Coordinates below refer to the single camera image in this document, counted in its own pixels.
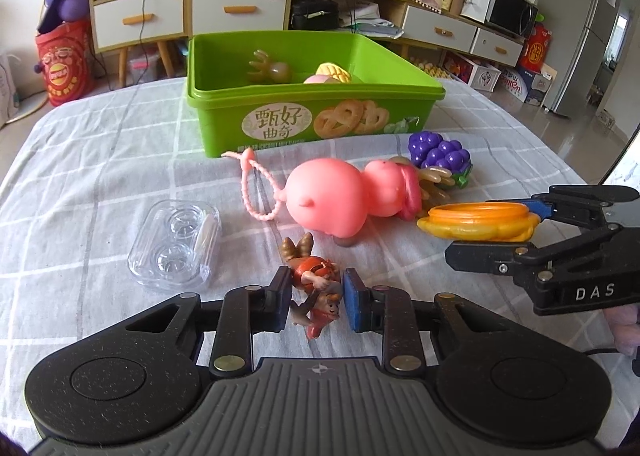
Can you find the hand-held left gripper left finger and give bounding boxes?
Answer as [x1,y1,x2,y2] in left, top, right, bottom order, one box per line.
[125,266,295,378]

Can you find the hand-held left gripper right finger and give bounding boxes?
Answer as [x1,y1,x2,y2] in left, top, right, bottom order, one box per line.
[342,268,509,378]

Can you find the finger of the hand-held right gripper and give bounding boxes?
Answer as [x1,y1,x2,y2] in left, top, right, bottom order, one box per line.
[445,223,624,279]
[485,185,640,230]

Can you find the orange yellow ring toy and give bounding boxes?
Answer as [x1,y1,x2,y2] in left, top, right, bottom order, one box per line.
[417,202,544,242]

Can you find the small brown orange figurine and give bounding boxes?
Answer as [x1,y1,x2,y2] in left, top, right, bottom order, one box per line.
[280,233,346,340]

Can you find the green plastic box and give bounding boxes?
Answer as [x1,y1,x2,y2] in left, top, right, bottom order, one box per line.
[186,32,447,158]

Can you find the yellow toy corn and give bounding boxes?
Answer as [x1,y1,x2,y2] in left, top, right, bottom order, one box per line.
[316,62,354,85]

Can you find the beige antler toy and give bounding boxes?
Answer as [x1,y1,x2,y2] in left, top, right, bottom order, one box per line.
[247,50,294,85]
[395,156,457,219]

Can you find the purple toy grapes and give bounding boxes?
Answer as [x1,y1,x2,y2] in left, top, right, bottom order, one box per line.
[407,131,473,188]

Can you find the printed cardboard box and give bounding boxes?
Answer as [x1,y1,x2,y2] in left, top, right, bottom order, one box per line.
[500,67,551,103]

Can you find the clear lens case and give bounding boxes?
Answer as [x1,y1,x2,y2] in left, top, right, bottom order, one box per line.
[127,199,222,292]

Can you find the white red cardboard box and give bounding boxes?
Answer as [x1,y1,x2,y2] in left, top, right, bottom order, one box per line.
[452,53,501,92]

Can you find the white cabinet drawer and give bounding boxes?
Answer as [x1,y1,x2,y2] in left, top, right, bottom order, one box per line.
[470,28,525,68]
[92,0,185,50]
[191,0,289,37]
[402,6,479,52]

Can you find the grey refrigerator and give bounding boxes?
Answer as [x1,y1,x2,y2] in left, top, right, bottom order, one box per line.
[542,0,629,118]

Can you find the black microwave oven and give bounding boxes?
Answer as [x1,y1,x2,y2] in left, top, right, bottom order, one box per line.
[487,0,540,40]

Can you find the grey checkered tablecloth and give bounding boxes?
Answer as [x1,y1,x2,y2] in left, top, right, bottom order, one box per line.
[0,73,640,439]

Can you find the black bag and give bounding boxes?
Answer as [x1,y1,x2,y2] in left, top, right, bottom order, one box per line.
[290,0,342,31]

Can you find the red printed bag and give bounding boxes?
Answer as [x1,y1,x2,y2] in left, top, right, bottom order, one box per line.
[35,20,94,107]

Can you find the pink pig toy with strap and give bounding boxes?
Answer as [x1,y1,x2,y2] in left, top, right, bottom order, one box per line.
[220,148,426,248]

